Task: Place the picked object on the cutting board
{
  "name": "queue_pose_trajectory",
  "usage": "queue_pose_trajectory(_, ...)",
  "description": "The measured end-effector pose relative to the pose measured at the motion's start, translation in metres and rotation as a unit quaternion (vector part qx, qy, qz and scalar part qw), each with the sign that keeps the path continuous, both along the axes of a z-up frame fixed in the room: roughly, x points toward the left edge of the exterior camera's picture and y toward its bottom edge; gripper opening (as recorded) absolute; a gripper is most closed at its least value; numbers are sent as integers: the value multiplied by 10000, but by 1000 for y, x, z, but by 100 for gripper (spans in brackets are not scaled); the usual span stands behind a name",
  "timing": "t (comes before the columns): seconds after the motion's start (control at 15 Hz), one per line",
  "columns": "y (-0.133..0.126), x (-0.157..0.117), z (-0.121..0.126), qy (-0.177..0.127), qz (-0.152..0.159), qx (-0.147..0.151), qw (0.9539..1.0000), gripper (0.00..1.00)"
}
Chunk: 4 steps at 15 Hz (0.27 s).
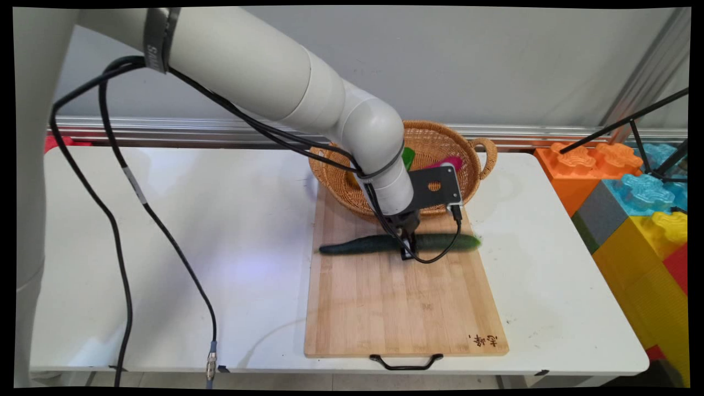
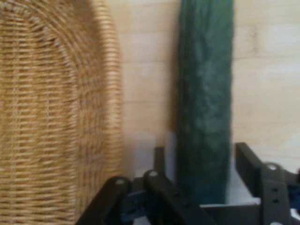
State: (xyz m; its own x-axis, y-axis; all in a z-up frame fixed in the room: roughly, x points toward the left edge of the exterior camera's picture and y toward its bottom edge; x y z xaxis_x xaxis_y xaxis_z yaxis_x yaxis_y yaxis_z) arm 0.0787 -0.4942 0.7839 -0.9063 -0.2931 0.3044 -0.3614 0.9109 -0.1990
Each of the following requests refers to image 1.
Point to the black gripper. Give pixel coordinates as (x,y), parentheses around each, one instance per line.
(402,223)

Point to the long dark green cucumber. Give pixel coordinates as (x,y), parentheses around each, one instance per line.
(357,245)

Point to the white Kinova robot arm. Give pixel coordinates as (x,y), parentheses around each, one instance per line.
(247,71)

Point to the wooden cutting board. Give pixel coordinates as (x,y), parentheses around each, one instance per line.
(401,297)

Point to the green toy bell pepper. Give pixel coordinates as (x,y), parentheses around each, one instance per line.
(408,158)

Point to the pink toy eggplant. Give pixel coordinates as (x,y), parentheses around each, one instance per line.
(452,163)

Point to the woven wicker basket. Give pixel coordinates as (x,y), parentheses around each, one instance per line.
(440,140)

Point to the orange giant building block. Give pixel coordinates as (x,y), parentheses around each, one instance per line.
(572,170)

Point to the grey giant building block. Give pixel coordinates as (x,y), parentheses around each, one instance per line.
(599,217)

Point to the yellow giant building block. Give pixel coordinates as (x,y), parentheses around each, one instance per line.
(643,286)

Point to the blue giant building block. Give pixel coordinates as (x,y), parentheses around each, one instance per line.
(646,192)

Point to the black tripod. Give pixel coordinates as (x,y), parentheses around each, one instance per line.
(632,118)

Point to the red giant building block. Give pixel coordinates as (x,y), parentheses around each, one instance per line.
(677,267)

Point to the red foam block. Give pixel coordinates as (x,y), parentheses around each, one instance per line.
(60,143)

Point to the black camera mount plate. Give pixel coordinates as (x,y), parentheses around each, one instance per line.
(432,187)

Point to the aluminium rail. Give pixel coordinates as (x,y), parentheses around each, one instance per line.
(522,132)

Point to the aluminium frame post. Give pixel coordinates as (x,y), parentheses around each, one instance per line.
(643,71)

